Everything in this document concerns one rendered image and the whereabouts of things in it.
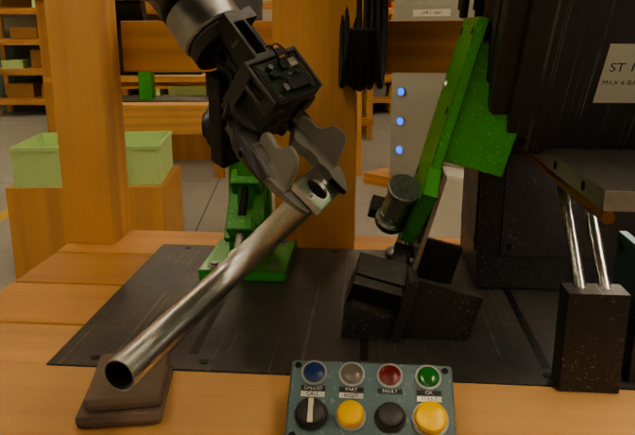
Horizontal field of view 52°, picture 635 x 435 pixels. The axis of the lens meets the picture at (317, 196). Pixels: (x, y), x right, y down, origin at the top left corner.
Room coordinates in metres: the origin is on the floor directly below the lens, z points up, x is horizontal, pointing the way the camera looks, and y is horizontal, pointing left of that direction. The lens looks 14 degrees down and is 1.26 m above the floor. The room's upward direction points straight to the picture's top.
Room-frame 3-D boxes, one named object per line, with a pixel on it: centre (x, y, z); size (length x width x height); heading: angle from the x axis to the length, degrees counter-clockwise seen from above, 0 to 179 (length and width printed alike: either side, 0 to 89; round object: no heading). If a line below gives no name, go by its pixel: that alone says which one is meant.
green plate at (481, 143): (0.76, -0.18, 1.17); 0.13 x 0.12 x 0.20; 85
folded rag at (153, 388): (0.58, 0.19, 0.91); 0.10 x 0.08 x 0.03; 6
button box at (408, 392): (0.54, -0.05, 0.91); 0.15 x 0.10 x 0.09; 85
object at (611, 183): (0.71, -0.33, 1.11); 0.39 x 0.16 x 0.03; 175
